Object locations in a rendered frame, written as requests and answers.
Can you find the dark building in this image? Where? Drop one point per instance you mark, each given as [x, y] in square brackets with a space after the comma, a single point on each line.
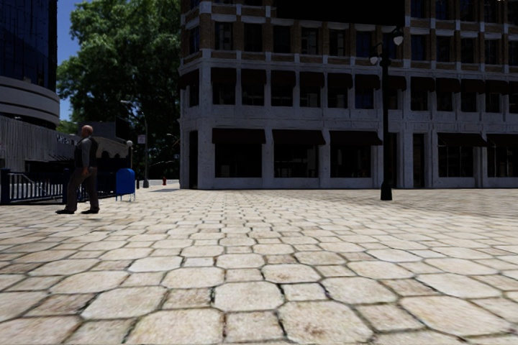
[108, 142]

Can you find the blue letter box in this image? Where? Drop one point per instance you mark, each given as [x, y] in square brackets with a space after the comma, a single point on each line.
[125, 182]

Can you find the black street lamp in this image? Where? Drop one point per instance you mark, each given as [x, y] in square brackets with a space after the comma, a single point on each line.
[386, 129]

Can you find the trees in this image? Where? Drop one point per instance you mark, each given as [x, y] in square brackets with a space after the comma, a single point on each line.
[125, 60]

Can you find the dark stairway railing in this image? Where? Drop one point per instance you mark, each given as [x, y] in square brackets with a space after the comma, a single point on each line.
[30, 186]

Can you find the person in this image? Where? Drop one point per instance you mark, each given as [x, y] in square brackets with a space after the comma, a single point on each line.
[84, 172]

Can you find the glass tower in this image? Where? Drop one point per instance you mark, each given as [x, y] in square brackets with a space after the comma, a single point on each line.
[17, 64]

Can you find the grey street lamp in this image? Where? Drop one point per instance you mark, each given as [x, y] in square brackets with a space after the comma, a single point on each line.
[145, 146]

